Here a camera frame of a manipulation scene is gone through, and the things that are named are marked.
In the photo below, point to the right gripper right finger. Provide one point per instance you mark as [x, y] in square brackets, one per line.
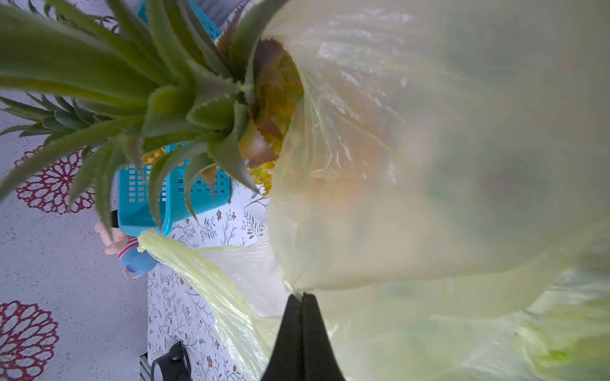
[319, 361]

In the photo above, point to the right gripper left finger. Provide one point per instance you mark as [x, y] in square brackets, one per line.
[286, 361]

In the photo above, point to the yellow plastic bag top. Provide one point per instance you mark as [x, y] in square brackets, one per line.
[453, 162]

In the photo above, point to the yellow plastic bag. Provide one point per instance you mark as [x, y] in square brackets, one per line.
[453, 162]
[564, 334]

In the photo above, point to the pineapple front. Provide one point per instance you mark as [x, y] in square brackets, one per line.
[220, 102]

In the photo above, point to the pineapple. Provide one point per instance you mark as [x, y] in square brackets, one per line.
[262, 174]
[220, 102]
[57, 117]

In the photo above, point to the pineapple back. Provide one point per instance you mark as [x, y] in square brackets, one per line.
[262, 174]

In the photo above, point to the yellow plastic bag bottom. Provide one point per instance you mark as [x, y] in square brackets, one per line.
[564, 334]

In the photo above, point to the black alarm clock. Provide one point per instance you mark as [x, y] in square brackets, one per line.
[175, 365]

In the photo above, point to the plush doll toy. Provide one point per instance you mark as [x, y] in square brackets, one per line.
[135, 264]

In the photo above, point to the teal plastic basket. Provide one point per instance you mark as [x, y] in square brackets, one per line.
[134, 215]

